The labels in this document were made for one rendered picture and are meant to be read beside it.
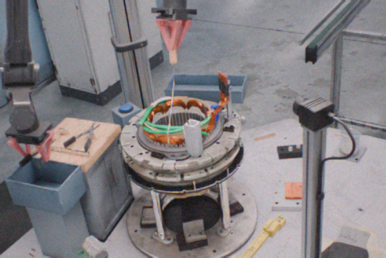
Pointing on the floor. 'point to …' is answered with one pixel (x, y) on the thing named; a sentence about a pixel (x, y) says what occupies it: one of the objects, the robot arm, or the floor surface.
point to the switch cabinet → (92, 45)
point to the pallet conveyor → (335, 30)
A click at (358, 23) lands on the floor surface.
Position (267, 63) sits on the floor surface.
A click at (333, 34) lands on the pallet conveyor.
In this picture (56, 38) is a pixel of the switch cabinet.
